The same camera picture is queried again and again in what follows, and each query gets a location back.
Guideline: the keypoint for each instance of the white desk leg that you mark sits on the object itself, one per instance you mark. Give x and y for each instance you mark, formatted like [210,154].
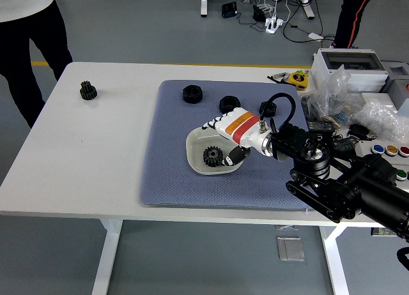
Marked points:
[204,4]
[308,7]

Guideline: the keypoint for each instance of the large black hex nut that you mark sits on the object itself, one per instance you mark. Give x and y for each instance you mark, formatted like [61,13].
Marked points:
[192,94]

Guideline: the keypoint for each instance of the black digital meter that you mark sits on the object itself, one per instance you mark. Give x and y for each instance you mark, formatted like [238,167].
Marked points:
[346,145]

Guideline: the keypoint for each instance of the black metal hand tool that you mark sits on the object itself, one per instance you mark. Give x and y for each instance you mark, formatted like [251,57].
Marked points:
[279,77]

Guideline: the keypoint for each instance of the bubble wrap bag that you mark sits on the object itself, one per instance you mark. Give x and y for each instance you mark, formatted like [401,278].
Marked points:
[380,119]

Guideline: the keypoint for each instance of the grey floor outlet plate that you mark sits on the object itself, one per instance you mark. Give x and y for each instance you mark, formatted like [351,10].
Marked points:
[290,248]

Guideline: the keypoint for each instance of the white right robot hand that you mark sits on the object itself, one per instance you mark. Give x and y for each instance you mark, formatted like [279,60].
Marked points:
[241,125]

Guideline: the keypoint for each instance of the small black fob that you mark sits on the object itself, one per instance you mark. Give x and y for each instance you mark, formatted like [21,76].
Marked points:
[359,130]

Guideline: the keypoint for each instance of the black stepped double gear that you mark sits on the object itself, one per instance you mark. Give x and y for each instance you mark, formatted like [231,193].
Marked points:
[87,91]

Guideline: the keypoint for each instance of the black charger box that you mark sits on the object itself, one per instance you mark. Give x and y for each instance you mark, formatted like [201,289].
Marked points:
[229,9]

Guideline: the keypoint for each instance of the white power strip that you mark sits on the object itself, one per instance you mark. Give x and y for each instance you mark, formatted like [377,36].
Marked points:
[273,24]

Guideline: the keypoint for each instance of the clear plastic bag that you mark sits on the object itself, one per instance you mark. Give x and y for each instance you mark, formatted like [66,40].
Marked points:
[332,94]

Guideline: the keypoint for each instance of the grey enclosure box clear lid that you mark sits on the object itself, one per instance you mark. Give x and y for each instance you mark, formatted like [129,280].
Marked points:
[319,68]

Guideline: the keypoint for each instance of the white square dish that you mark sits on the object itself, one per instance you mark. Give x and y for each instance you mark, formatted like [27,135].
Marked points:
[195,148]

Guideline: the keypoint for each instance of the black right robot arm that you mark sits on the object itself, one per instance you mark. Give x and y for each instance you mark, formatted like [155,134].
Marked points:
[351,189]

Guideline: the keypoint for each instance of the grey push-button box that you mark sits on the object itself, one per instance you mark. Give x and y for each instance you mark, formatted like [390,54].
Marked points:
[364,148]

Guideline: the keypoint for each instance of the medium black hex nut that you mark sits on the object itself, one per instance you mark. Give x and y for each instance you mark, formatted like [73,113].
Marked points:
[227,102]

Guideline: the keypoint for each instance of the small black hex nut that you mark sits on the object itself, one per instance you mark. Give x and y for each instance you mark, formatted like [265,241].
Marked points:
[266,109]

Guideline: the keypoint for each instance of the white inline adapter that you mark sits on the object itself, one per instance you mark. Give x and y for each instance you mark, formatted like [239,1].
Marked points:
[315,35]

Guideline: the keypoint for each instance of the black power adapter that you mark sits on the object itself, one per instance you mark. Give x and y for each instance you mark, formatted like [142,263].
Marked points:
[259,13]

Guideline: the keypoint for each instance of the person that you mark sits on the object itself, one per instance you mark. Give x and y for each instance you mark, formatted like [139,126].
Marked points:
[19,52]
[348,20]

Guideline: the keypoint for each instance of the yellow tape measure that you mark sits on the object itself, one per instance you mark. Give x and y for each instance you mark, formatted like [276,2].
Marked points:
[298,79]

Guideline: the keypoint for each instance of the white flat box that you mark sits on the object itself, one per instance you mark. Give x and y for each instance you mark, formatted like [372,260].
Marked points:
[380,100]

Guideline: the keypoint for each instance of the large black gear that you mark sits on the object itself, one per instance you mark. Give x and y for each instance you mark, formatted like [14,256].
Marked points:
[212,156]

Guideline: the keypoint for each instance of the white table leg with brace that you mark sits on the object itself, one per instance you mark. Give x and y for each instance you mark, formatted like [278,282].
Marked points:
[335,269]

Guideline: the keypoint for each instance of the grey box with red button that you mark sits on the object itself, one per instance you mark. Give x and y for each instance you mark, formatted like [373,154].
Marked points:
[396,79]

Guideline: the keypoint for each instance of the blue-grey textured mat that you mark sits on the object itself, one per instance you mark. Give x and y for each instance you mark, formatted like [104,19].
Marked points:
[191,193]

